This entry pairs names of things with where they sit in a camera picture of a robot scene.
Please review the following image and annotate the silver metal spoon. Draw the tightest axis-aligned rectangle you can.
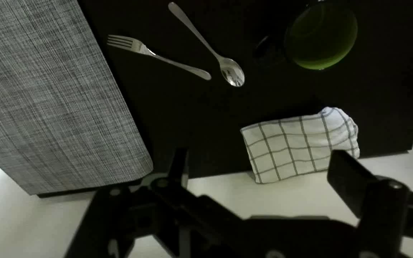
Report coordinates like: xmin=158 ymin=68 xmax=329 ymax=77
xmin=166 ymin=0 xmax=246 ymax=88

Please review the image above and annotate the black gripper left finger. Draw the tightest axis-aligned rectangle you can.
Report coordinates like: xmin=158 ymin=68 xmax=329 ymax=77
xmin=64 ymin=146 xmax=246 ymax=258

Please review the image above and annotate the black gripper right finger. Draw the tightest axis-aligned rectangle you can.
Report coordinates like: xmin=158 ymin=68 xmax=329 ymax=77
xmin=325 ymin=148 xmax=413 ymax=258

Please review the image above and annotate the grey woven placemat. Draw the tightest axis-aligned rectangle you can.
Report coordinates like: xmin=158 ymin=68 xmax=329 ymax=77
xmin=0 ymin=0 xmax=154 ymax=196

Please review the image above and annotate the silver metal fork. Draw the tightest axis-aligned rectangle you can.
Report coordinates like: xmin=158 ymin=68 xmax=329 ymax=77
xmin=104 ymin=32 xmax=213 ymax=83

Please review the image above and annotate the green cup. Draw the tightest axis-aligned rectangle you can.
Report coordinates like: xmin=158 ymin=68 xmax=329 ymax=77
xmin=252 ymin=0 xmax=359 ymax=71

